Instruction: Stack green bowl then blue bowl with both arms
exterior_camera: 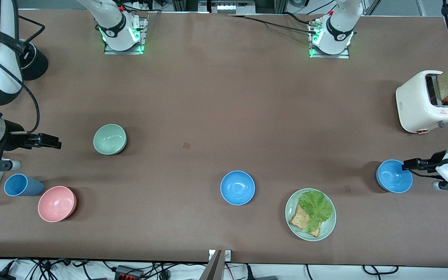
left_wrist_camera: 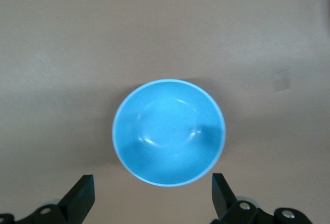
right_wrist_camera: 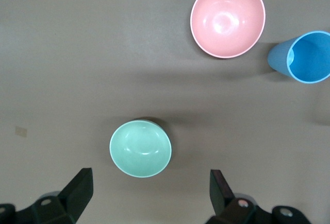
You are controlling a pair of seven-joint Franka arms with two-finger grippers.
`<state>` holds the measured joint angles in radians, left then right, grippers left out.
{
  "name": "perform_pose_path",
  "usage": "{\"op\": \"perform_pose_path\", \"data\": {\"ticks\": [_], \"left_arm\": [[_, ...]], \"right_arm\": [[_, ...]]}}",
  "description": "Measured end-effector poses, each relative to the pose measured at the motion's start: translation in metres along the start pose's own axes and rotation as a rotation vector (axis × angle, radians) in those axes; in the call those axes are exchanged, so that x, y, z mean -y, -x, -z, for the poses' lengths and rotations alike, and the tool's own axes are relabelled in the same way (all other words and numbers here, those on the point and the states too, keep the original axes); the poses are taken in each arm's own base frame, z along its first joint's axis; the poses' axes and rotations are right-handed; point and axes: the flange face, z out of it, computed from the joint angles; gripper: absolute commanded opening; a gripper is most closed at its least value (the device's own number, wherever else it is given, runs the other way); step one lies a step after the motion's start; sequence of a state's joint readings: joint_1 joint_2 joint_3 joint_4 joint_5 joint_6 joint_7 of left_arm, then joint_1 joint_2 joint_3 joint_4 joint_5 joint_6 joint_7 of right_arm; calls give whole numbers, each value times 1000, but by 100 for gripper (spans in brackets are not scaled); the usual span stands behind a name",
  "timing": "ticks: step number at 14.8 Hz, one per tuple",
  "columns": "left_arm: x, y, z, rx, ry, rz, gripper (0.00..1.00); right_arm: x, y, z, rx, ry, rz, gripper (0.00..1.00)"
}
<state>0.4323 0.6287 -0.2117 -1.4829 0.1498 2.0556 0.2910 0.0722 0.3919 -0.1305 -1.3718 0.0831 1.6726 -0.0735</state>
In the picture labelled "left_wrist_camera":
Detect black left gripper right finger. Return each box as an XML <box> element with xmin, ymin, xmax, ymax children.
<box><xmin>211</xmin><ymin>173</ymin><xmax>314</xmax><ymax>224</ymax></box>

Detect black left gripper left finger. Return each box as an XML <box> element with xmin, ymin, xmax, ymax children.
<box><xmin>0</xmin><ymin>174</ymin><xmax>96</xmax><ymax>224</ymax></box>

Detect blue bowl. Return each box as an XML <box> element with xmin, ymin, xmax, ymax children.
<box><xmin>112</xmin><ymin>79</ymin><xmax>227</xmax><ymax>187</ymax></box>

